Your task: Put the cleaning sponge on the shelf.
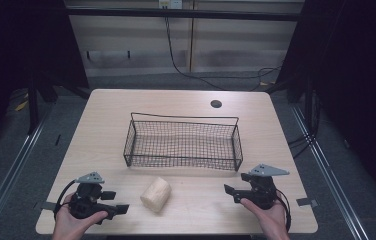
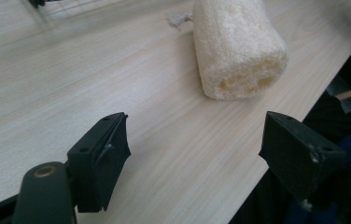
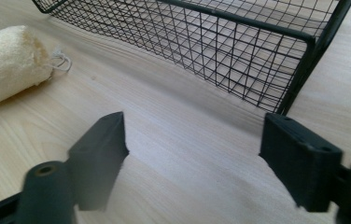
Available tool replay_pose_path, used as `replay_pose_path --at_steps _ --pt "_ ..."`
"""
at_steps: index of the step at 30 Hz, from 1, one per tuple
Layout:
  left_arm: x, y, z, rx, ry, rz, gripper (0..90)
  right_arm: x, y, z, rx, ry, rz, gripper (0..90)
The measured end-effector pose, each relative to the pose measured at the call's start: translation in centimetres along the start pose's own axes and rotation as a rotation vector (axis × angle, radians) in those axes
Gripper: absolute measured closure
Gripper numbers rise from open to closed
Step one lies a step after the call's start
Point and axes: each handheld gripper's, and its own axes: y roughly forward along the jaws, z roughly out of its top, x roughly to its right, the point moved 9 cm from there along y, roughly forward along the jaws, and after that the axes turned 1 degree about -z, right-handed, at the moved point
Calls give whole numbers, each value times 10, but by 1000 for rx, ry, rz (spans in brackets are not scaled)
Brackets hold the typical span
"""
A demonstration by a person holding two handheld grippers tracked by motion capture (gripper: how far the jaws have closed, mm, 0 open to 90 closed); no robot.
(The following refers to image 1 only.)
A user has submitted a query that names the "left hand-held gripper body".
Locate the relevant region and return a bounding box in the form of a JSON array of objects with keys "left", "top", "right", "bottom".
[{"left": 68, "top": 171, "right": 112, "bottom": 222}]

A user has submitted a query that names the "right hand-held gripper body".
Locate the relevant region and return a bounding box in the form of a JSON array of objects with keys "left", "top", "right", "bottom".
[{"left": 240, "top": 163, "right": 291, "bottom": 211}]

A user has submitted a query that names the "pale beige cylindrical roll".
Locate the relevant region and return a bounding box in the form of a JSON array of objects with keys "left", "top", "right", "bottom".
[{"left": 139, "top": 176, "right": 173, "bottom": 214}]

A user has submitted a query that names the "black wire mesh basket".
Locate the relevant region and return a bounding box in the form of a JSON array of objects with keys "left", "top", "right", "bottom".
[{"left": 123, "top": 112, "right": 244, "bottom": 173}]

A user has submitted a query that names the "person's right hand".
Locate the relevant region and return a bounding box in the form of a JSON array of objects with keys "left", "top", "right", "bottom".
[{"left": 240, "top": 192, "right": 291, "bottom": 240}]

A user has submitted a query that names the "person's left hand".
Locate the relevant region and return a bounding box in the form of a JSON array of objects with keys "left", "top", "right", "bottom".
[{"left": 51, "top": 192, "right": 110, "bottom": 240}]

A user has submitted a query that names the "grey tape strip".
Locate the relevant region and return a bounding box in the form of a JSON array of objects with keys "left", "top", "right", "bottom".
[
  {"left": 295, "top": 197, "right": 319, "bottom": 208},
  {"left": 38, "top": 201, "right": 58, "bottom": 212}
]

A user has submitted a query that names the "black metal stand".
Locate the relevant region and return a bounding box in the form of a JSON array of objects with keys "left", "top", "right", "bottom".
[{"left": 26, "top": 74, "right": 41, "bottom": 136}]

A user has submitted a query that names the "black curtain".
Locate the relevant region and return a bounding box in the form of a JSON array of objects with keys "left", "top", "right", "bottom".
[
  {"left": 274, "top": 0, "right": 376, "bottom": 208},
  {"left": 0, "top": 0, "right": 90, "bottom": 161}
]

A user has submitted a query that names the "black horizontal bar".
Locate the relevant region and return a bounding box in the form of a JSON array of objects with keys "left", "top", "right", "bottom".
[{"left": 65, "top": 7, "right": 302, "bottom": 23}]

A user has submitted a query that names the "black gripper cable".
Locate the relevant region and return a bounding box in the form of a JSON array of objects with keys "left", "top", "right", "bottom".
[
  {"left": 275, "top": 189, "right": 293, "bottom": 233},
  {"left": 53, "top": 179, "right": 78, "bottom": 219}
]

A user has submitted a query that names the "bundle of black cables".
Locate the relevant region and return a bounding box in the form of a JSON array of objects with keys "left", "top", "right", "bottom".
[{"left": 286, "top": 89, "right": 322, "bottom": 160}]

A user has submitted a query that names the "metal floor rail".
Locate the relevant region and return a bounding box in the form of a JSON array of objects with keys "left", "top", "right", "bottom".
[
  {"left": 290, "top": 103, "right": 369, "bottom": 240},
  {"left": 0, "top": 105, "right": 54, "bottom": 240}
]

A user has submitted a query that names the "long black floor cable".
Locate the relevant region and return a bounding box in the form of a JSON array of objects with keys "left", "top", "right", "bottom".
[{"left": 163, "top": 15, "right": 282, "bottom": 92}]

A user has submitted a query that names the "white wall power outlet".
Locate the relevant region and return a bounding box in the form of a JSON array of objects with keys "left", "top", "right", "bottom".
[{"left": 158, "top": 0, "right": 184, "bottom": 10}]

